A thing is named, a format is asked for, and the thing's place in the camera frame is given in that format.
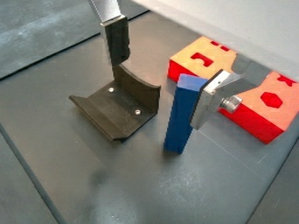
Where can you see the red shape-sorter board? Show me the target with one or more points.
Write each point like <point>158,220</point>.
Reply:
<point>268,107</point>

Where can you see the blue rectangular block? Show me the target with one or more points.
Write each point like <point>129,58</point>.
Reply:
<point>179,125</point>

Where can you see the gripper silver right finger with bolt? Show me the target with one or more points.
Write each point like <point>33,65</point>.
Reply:
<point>224,85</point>

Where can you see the black curved block holder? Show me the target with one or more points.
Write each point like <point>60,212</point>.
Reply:
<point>121,106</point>

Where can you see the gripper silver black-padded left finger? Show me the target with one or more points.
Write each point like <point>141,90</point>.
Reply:
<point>113,29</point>

